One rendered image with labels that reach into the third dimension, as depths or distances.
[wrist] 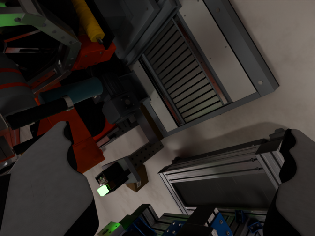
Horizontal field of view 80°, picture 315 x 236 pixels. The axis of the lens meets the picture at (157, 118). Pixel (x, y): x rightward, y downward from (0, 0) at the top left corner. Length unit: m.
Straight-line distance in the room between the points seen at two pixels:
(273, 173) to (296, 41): 0.53
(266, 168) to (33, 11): 0.94
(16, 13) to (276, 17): 0.87
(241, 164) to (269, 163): 0.12
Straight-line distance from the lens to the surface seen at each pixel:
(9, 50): 0.89
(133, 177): 1.21
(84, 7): 0.86
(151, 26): 1.10
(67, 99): 0.57
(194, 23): 1.02
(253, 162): 0.93
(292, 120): 1.05
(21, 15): 0.60
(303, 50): 0.96
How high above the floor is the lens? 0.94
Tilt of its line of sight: 39 degrees down
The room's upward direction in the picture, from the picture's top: 121 degrees counter-clockwise
